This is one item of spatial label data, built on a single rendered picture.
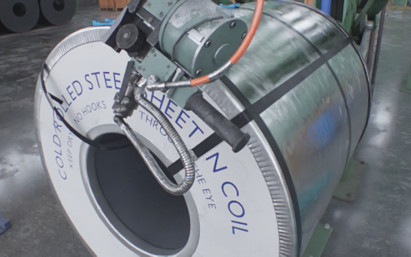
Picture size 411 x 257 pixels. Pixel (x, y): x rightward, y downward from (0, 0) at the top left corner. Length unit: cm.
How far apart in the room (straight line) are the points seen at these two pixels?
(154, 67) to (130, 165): 92
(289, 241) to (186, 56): 56
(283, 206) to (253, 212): 10
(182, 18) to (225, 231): 64
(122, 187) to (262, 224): 76
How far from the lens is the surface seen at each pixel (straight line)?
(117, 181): 151
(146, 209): 154
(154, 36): 69
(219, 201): 98
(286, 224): 91
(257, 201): 91
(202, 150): 91
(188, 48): 62
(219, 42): 64
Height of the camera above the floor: 148
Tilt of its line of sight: 24 degrees down
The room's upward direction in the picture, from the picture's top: 2 degrees counter-clockwise
